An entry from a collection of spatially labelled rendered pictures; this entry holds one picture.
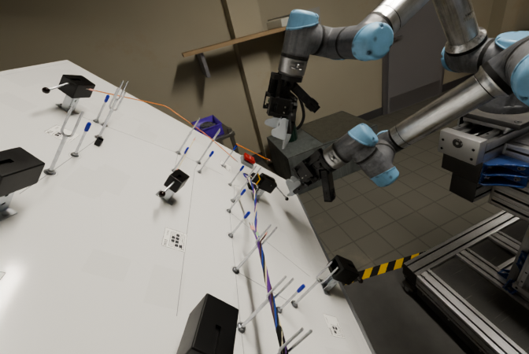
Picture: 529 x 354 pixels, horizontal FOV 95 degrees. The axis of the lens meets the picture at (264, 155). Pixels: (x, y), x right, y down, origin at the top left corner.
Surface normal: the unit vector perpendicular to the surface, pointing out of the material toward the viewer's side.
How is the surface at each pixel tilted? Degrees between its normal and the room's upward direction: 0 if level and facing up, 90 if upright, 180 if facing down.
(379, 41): 90
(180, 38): 90
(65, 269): 49
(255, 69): 90
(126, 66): 90
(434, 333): 0
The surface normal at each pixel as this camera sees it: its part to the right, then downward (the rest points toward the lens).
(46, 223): 0.58, -0.77
